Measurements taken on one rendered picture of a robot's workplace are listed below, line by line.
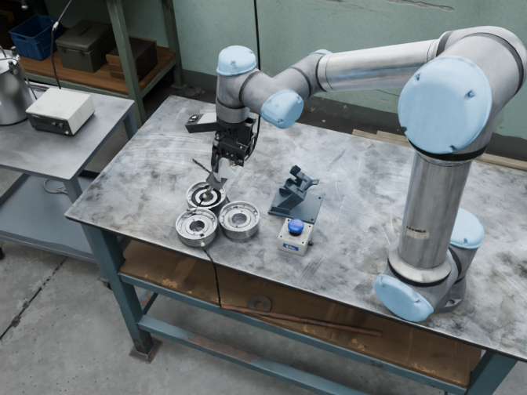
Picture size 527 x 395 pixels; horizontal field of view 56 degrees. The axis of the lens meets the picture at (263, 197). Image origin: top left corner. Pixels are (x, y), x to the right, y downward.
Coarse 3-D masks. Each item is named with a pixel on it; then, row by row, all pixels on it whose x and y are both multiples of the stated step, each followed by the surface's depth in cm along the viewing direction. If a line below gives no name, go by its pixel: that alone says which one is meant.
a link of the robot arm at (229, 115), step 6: (216, 102) 106; (216, 108) 107; (222, 108) 105; (228, 108) 104; (246, 108) 106; (216, 114) 108; (222, 114) 106; (228, 114) 106; (234, 114) 106; (240, 114) 106; (246, 114) 107; (228, 120) 107; (234, 120) 107; (240, 120) 107
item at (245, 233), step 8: (224, 208) 130; (232, 208) 131; (248, 208) 131; (256, 208) 129; (232, 216) 129; (240, 216) 131; (248, 216) 129; (256, 216) 129; (224, 224) 127; (232, 224) 127; (248, 224) 127; (256, 224) 126; (224, 232) 126; (232, 232) 124; (240, 232) 124; (248, 232) 125
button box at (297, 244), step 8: (304, 224) 125; (280, 232) 123; (288, 232) 123; (304, 232) 123; (312, 232) 126; (280, 240) 122; (288, 240) 121; (296, 240) 121; (304, 240) 121; (280, 248) 124; (288, 248) 123; (296, 248) 122; (304, 248) 121
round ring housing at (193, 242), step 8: (192, 208) 129; (200, 208) 129; (184, 216) 129; (208, 216) 129; (176, 224) 125; (192, 224) 128; (200, 224) 129; (208, 224) 127; (216, 224) 125; (192, 232) 125; (200, 232) 125; (216, 232) 126; (184, 240) 124; (192, 240) 123; (200, 240) 123; (208, 240) 124
